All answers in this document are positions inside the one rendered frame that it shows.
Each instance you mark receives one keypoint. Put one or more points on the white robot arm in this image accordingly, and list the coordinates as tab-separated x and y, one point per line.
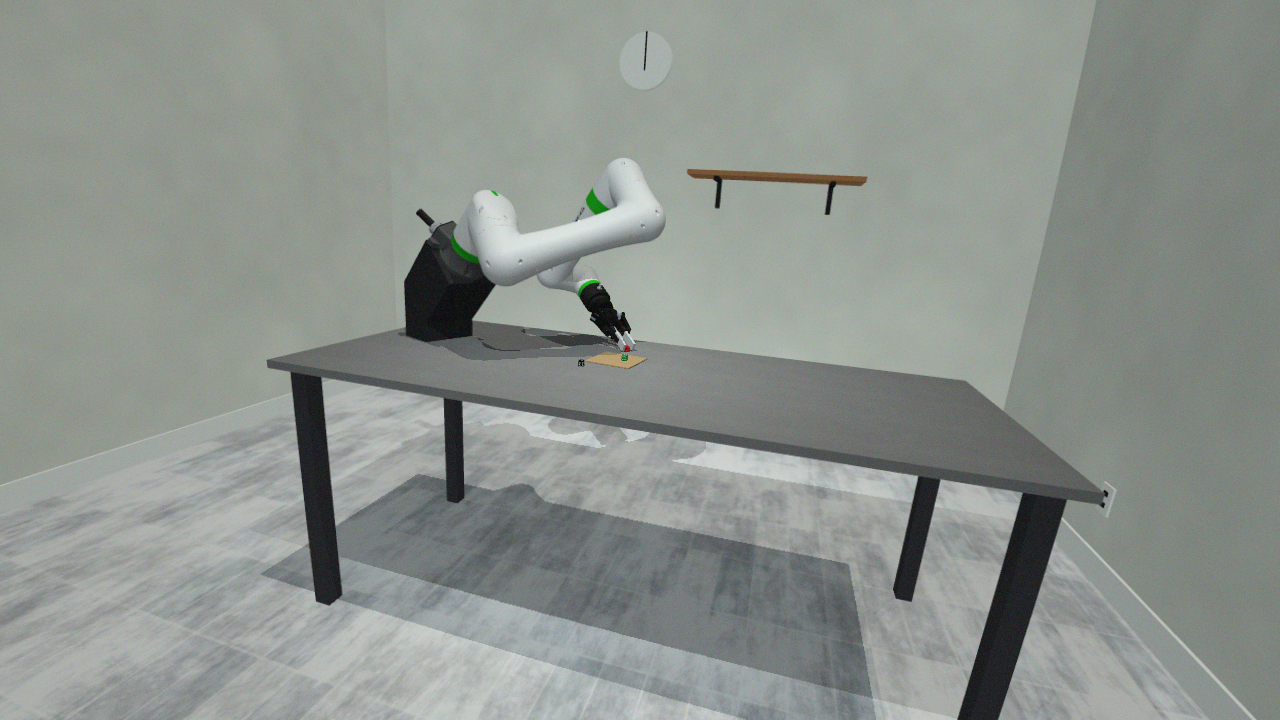
507	257

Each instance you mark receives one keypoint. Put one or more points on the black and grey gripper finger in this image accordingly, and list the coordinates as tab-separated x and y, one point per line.
623	327
607	325

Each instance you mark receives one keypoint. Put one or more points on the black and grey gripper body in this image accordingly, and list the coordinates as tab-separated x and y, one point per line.
599	303

